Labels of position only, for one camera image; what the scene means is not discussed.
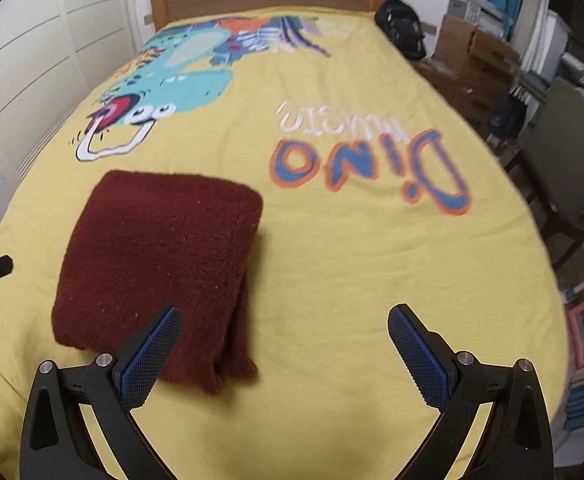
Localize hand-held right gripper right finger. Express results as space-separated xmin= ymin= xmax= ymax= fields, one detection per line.
xmin=388 ymin=303 xmax=556 ymax=480

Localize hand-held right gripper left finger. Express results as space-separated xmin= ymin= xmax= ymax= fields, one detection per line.
xmin=18 ymin=305 xmax=183 ymax=480

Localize dark red knit sweater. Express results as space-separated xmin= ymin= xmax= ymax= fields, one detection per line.
xmin=51 ymin=170 xmax=265 ymax=395

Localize yellow printed blanket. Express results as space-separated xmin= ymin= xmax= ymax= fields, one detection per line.
xmin=0 ymin=4 xmax=572 ymax=480

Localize white wardrobe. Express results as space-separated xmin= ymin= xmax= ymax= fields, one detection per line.
xmin=0 ymin=0 xmax=136 ymax=241

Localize grey chair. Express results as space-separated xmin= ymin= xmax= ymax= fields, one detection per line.
xmin=506 ymin=77 xmax=584 ymax=272

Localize dark blue bag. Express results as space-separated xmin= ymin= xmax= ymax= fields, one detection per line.
xmin=488 ymin=86 xmax=534 ymax=144

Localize wooden drawer cabinet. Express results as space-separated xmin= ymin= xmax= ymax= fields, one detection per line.
xmin=414 ymin=14 xmax=523 ymax=130

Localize black backpack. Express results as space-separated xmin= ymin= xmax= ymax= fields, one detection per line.
xmin=375 ymin=0 xmax=428 ymax=60

